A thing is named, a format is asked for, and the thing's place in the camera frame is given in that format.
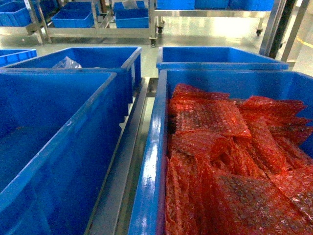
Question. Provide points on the blue bin rear right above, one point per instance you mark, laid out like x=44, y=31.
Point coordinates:
x=215, y=58

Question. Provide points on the blue bin rear left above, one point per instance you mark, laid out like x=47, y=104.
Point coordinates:
x=125, y=61

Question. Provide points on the empty blue bin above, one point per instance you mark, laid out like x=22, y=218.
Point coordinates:
x=58, y=132

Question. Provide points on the blue bin with red bags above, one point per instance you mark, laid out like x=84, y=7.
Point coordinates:
x=148, y=215

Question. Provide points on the steel shelf rack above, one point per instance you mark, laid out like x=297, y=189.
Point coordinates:
x=113, y=210

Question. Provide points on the red bubble wrap bags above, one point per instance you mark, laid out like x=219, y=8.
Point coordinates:
x=235, y=167

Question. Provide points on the clear plastic bag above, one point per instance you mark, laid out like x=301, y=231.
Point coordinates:
x=67, y=63

